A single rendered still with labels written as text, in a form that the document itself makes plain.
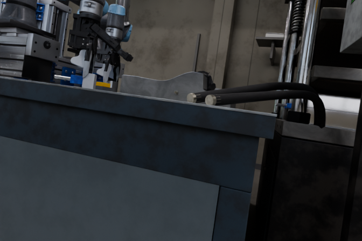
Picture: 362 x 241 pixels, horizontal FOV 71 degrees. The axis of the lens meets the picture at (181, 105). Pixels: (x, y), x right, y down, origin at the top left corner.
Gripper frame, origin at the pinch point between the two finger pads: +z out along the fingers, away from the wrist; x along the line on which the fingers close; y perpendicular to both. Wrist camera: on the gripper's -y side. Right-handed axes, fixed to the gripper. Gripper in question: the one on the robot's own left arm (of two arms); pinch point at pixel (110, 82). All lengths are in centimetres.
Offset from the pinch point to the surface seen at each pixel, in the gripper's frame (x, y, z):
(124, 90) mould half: -0.1, -7.3, 2.8
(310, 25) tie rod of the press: -13, -81, -34
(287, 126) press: -9, -78, 8
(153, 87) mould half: -0.3, -21.1, -0.3
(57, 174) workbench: 60, -30, 22
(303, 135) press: -9, -84, 11
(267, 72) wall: -291, -69, -59
